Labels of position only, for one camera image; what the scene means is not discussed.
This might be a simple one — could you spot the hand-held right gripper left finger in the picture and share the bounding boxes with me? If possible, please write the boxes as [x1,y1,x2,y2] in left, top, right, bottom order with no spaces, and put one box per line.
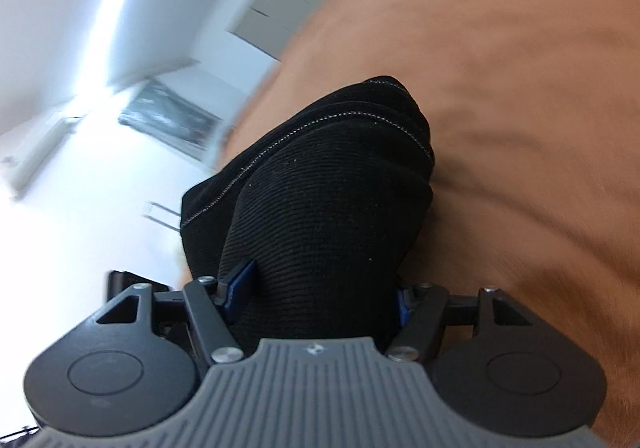
[95,260,259,365]

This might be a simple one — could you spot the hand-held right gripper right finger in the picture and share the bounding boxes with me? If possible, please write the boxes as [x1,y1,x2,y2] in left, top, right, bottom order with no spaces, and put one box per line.
[384,282,534,363]

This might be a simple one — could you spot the black pants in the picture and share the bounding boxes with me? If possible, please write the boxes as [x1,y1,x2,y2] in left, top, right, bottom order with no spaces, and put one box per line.
[179,75,435,355]

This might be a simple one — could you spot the dark window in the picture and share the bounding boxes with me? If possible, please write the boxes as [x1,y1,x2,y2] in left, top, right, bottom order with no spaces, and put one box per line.
[118,77,232,164]

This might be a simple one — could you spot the orange blanket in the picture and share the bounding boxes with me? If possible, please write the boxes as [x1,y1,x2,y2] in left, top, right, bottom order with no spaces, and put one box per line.
[220,0,640,448]

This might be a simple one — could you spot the white wall unit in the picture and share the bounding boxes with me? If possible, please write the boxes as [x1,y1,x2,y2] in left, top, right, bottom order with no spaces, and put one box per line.
[0,111,87,201]

